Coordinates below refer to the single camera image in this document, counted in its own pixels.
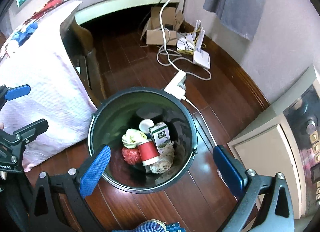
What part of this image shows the blue patterned paper cup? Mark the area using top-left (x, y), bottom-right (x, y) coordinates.
top-left (139, 119), bottom-right (155, 134)

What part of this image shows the green white carton box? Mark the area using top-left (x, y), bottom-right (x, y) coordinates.
top-left (149, 122), bottom-right (171, 154)

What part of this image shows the white router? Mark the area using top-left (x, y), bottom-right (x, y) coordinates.
top-left (176, 20), bottom-right (211, 70)

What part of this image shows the white power cable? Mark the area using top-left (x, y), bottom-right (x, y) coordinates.
top-left (156, 0), bottom-right (218, 147)

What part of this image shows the white power strip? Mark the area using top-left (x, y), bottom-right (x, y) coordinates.
top-left (164, 70), bottom-right (187, 101)

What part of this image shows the beige safe cabinet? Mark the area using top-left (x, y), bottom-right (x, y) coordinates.
top-left (228, 65), bottom-right (319, 231)

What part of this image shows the red paper cup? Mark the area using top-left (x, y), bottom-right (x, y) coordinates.
top-left (138, 139), bottom-right (159, 166)

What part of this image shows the dark green trash bin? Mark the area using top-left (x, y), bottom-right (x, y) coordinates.
top-left (88, 87), bottom-right (197, 194)

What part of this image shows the white tissue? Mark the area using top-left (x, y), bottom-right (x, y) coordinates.
top-left (121, 128), bottom-right (148, 148)

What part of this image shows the red mesh ball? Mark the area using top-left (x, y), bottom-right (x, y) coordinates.
top-left (121, 147), bottom-right (142, 165)

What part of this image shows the blue sock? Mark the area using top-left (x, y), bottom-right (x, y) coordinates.
top-left (11, 23), bottom-right (38, 47)

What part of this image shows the beige stocking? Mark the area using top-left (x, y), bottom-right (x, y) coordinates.
top-left (149, 142), bottom-right (175, 174)

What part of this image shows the cardboard box on floor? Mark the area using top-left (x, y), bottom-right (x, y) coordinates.
top-left (140, 7), bottom-right (184, 46)

